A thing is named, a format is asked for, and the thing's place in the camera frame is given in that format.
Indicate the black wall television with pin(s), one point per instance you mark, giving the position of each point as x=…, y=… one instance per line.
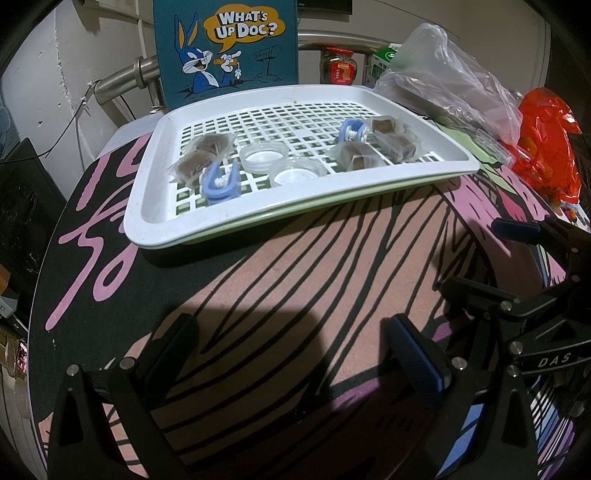
x=328, y=4

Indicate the red label glass jar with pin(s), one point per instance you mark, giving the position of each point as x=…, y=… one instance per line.
x=341, y=69

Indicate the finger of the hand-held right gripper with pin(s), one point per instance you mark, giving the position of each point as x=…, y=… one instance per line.
x=475, y=290
x=512, y=228

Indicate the teal cartoon rabbit tote bag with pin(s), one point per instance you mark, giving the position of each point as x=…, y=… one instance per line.
x=277, y=69

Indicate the metal rail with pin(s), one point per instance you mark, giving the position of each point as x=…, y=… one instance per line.
x=120, y=78

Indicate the red plastic bag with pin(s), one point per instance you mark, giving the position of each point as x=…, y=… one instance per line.
x=545, y=152

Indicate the white slotted tray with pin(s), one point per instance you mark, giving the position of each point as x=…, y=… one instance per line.
x=152, y=226

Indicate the blue flower clip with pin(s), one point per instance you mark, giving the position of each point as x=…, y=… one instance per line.
x=218, y=182
x=353, y=131

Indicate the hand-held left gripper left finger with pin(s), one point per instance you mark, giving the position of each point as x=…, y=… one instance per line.
x=171, y=346

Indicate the green and white box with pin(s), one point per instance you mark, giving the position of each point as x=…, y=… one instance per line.
x=381, y=62

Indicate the small clear plastic box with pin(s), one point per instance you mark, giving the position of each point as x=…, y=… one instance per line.
x=489, y=141

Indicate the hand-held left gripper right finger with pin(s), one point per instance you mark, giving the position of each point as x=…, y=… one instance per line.
x=418, y=364

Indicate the clear round lid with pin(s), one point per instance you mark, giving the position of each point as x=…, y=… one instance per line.
x=260, y=157
x=295, y=173

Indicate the clear plastic bag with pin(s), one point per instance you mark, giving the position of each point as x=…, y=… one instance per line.
x=443, y=83

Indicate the black screen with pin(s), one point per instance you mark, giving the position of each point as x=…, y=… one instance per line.
x=27, y=198

